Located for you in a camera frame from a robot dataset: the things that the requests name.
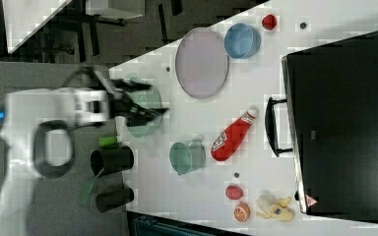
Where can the green mug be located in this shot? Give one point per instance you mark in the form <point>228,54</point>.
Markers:
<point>186,157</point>

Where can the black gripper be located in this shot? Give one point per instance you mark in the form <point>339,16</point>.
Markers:
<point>135,115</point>

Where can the toy orange half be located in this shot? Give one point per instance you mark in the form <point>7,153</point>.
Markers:
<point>242,212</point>

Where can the toy strawberry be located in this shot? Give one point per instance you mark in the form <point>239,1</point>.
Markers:
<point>234,192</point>

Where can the small red toy fruit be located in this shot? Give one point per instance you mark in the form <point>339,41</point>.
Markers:
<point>269,22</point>

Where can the lilac round plate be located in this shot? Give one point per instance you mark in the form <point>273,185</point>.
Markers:
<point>201,64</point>

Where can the black toaster oven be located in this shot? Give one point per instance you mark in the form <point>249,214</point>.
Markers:
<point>331,95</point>

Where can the black utensil holder cup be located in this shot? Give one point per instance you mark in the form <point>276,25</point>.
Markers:
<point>109,161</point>

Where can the green perforated colander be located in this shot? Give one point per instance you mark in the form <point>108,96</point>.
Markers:
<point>149,99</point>

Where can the blue cup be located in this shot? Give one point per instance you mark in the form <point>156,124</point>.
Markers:
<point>241,41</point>

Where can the toy peeled banana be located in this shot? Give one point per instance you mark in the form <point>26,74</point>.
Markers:
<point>277,209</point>

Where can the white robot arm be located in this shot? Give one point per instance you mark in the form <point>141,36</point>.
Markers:
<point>37,127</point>

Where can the red ketchup bottle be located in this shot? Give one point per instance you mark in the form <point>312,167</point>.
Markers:
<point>230,139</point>

